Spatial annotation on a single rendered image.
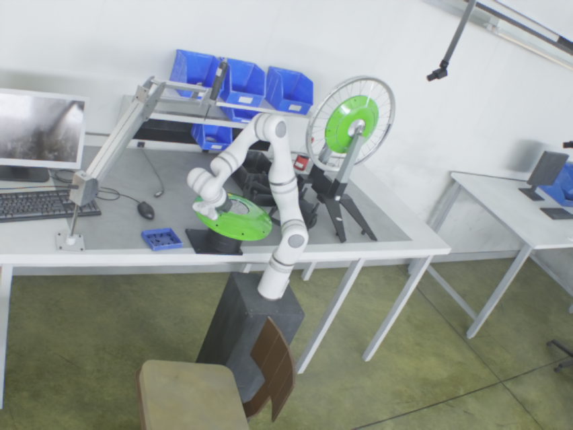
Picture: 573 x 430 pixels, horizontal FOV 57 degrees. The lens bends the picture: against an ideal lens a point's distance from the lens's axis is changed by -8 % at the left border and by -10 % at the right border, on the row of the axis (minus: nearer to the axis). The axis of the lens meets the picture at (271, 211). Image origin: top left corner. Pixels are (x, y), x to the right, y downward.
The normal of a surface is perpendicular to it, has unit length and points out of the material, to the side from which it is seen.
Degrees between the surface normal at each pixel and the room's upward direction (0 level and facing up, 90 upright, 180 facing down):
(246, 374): 90
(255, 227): 22
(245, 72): 90
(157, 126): 90
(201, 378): 0
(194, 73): 90
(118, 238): 0
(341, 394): 0
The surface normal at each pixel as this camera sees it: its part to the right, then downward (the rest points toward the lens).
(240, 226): 0.40, -0.57
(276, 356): -0.87, -0.10
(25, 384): 0.34, -0.82
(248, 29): 0.45, 0.57
